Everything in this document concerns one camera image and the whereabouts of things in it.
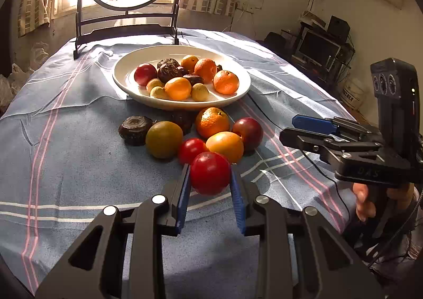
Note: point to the smooth orange citrus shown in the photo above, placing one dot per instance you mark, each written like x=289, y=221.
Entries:
x=225, y=146
x=189, y=63
x=177, y=88

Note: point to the red tomato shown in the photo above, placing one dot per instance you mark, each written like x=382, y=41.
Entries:
x=191, y=149

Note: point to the red plum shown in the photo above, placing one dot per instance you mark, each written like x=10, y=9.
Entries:
x=248, y=132
x=210, y=173
x=145, y=73

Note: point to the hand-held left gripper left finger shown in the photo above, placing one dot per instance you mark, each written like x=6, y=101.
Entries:
x=182, y=200

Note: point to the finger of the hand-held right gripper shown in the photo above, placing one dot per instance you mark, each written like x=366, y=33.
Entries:
x=312, y=123
x=304, y=139

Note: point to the blue striped tablecloth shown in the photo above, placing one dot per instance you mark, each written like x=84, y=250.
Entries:
x=82, y=160

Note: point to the computer monitor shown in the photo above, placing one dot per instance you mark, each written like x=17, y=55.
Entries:
x=317, y=48

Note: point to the white bucket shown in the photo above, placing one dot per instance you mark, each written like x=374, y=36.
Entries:
x=353, y=94

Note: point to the person's right hand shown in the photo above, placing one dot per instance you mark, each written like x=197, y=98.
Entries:
x=363, y=201

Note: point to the small yellow loquat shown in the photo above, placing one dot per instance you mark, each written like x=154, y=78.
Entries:
x=200, y=92
x=158, y=93
x=154, y=83

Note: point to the black speaker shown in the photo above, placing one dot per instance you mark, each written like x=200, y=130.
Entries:
x=338, y=29

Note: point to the bumpy orange mandarin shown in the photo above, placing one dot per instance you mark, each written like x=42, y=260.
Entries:
x=205, y=70
x=226, y=82
x=212, y=122

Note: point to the small dark brown date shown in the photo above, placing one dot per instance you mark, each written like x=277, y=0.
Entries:
x=219, y=67
x=182, y=70

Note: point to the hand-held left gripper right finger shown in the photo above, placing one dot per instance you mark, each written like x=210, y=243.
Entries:
x=238, y=206

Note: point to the greenish yellow citrus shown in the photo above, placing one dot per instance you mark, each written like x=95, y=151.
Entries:
x=164, y=139

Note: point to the round painted screen stand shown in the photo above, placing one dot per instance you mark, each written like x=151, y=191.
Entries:
x=127, y=21

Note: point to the white ceramic plate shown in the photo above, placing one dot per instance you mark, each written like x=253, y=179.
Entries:
x=138, y=96

